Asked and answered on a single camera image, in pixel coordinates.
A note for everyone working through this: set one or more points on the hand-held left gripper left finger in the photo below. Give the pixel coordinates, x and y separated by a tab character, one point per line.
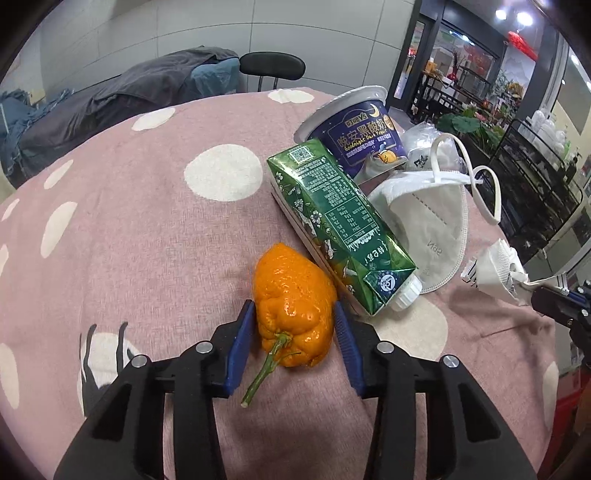
240	350

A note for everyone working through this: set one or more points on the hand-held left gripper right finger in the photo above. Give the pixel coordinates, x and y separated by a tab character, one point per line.
347	350

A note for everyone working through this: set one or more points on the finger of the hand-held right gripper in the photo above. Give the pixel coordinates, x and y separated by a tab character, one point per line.
558	307

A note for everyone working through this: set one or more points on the white paper packet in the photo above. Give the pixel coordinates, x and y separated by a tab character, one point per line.
496	272

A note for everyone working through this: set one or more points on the wrinkled orange citrus fruit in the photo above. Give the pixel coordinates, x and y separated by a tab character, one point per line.
291	295

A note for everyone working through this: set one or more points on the red plastic container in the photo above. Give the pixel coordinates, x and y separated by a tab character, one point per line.
572	410

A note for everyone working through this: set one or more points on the green drink carton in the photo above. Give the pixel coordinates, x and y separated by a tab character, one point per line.
332	207

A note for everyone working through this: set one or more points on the white face mask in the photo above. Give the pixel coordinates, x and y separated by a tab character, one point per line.
429	221

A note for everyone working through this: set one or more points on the pink dotted blanket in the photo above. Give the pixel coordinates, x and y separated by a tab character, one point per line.
138	230

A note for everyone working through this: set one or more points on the green potted plant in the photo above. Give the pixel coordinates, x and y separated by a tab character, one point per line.
461	122

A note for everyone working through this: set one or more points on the clear plastic bag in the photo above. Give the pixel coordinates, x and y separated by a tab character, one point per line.
418	143

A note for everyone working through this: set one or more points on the dark blue yogurt cup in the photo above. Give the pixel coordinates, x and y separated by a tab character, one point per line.
360	134

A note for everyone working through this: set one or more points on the red vase with sticks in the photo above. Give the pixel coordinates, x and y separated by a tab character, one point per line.
455	73

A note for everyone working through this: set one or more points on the grey blanket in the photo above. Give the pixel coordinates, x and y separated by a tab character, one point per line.
115	92

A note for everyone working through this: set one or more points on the black chair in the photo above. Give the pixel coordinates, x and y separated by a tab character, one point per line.
272	64

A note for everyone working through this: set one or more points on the blue-grey cloth pile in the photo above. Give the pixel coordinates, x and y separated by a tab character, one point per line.
18	115

